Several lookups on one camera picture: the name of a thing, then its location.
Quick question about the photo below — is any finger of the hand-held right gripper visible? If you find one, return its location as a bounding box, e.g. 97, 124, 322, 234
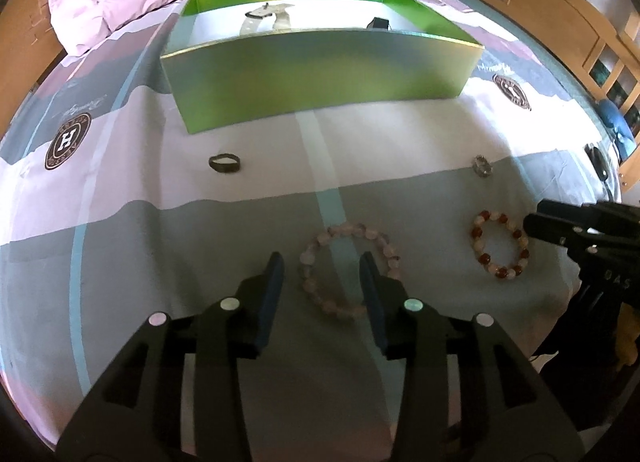
523, 213, 608, 255
537, 199, 640, 233

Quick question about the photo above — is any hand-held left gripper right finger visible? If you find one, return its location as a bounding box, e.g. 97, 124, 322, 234
359, 251, 583, 462

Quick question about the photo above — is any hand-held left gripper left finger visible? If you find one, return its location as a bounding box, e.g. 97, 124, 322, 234
60, 252, 286, 462

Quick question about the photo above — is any pale pink bead bracelet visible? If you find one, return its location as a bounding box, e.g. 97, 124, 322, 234
298, 223, 402, 321

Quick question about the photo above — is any red and white bead bracelet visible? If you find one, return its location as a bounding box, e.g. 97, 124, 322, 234
469, 210, 530, 281

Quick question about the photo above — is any green cardboard box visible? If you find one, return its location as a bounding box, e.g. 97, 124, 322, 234
160, 0, 485, 135

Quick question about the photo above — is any wristwatch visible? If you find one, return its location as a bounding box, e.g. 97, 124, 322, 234
239, 2, 296, 37

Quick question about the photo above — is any black wristband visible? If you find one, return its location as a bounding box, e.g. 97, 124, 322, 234
584, 143, 612, 183

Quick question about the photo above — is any blue plush toy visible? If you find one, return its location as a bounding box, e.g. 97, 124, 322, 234
598, 99, 640, 163

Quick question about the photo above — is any dark brown bracelet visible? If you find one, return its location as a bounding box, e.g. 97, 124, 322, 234
208, 154, 241, 173

